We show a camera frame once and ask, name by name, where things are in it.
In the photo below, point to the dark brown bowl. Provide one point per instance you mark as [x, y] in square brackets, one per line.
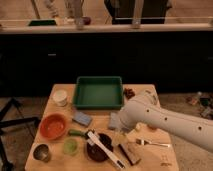
[96, 153]

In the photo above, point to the grey triangular cloth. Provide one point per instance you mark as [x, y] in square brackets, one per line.
[114, 122]

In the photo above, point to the red apple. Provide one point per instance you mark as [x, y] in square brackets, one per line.
[151, 127]

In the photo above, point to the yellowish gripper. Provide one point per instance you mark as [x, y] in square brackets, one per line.
[118, 137]

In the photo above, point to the dark red grapes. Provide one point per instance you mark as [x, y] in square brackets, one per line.
[129, 93]

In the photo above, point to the black brown eraser block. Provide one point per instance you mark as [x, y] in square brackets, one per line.
[129, 152]

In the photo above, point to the green plastic tray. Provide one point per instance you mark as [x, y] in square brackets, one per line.
[98, 93]

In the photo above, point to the white cup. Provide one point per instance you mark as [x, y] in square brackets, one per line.
[60, 97]

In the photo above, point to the green cup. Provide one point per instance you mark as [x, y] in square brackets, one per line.
[70, 147]

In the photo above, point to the red bowl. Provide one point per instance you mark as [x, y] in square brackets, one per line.
[53, 126]

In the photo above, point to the metal cup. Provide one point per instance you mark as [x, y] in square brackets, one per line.
[42, 153]

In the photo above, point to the green object on counter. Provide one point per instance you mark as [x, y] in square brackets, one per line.
[42, 23]

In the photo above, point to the green cucumber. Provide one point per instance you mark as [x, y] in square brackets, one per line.
[76, 133]

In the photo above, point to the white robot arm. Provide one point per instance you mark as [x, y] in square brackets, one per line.
[143, 108]

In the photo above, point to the blue sponge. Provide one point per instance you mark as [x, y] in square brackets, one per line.
[82, 118]

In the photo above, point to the silver fork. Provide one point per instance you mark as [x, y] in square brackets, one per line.
[146, 142]

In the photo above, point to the black tripod stand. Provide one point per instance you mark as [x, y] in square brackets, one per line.
[6, 165]

